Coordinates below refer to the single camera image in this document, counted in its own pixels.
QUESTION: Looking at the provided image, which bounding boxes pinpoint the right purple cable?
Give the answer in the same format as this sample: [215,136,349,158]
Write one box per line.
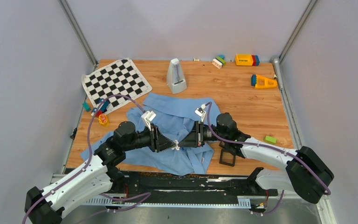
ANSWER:
[204,102,332,216]

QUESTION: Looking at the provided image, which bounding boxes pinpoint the black white checkerboard mat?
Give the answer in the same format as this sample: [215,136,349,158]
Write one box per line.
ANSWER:
[82,59,152,108]

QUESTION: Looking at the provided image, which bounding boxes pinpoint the yellow blue toy wedge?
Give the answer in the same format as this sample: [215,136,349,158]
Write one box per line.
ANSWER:
[251,74,278,89]

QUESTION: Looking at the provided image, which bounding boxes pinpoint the white green blue blocks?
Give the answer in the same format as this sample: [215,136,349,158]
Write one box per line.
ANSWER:
[212,55,226,69]

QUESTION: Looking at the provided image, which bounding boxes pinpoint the small green block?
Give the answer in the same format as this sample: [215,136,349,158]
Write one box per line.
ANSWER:
[264,135,277,145]

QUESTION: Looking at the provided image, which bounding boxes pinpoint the silver leaf brooch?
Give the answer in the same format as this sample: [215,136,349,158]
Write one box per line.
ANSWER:
[171,140,180,151]

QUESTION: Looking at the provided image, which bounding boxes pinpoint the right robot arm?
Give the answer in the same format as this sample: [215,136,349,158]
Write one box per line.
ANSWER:
[178,113,334,204]

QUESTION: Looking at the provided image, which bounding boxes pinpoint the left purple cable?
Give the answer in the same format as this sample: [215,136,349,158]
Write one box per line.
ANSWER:
[21,95,152,224]

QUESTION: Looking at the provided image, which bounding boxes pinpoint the purple cable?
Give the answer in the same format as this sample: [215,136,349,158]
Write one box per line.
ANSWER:
[204,102,332,216]
[21,95,152,224]

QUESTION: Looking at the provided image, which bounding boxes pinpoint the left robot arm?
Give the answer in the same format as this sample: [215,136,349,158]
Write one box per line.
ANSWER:
[22,121,178,224]

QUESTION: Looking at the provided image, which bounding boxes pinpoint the light blue shirt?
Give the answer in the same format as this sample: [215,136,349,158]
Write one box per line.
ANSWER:
[80,92,222,176]

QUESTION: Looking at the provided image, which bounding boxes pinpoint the yellow round toy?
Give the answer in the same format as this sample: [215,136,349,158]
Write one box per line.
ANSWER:
[98,113,110,126]

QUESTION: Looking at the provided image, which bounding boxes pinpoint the black square frame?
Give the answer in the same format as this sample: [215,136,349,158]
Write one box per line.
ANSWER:
[219,148,236,167]

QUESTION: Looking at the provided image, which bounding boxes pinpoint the white metronome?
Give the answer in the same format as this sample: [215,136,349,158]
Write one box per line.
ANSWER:
[166,58,187,94]

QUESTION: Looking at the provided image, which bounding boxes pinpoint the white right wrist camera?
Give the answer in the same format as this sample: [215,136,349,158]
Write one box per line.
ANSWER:
[194,104,207,123]

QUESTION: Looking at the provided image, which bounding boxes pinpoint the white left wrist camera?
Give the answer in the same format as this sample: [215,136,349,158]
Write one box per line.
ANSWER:
[141,111,156,130]

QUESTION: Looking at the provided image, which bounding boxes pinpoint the teal small block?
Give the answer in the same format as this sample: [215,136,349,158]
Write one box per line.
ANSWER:
[82,102,91,112]

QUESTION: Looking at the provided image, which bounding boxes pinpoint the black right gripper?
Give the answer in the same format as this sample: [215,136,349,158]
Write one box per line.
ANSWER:
[178,121,227,147]

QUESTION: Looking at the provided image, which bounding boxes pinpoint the grey pipe in corner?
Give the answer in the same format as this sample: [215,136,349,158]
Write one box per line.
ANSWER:
[271,56,284,90]

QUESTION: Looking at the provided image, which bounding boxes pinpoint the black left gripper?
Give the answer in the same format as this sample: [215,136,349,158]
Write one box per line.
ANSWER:
[123,122,176,152]

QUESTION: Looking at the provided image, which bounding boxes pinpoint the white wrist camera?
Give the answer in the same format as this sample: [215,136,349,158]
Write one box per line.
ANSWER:
[141,111,156,130]
[194,104,207,123]

